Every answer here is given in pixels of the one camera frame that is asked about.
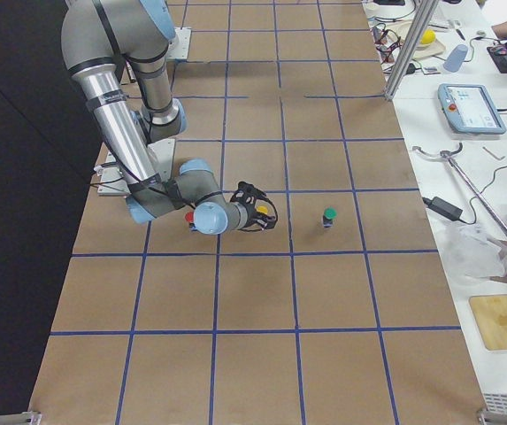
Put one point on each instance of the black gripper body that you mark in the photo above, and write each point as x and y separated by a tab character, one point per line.
257	217

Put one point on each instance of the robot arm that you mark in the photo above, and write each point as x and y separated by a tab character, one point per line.
115	50

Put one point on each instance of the black power adapter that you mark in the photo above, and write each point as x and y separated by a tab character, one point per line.
444	208

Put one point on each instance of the metal grabber stick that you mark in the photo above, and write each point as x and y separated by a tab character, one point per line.
450	157

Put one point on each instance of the clear plastic bag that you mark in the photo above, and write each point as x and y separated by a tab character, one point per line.
469	252

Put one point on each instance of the small remote control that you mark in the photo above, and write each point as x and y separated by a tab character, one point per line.
430	70

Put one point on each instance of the beige tray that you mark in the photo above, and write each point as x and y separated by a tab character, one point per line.
427	47

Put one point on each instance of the blue teach pendant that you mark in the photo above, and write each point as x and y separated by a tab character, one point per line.
469	109

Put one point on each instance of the yellow lemon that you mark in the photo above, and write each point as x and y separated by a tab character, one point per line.
428	38

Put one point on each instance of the wooden cutting board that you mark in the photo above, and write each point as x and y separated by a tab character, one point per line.
490	314

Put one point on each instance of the blue plastic cup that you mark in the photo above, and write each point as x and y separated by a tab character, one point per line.
455	59

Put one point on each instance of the red push button switch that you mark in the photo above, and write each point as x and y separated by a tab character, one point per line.
189	218

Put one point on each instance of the green push button switch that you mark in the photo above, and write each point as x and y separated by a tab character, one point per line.
328	217

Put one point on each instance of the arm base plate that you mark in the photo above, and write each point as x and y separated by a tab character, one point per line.
112	183
179	46

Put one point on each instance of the aluminium frame post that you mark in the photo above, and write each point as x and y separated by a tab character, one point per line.
422	17

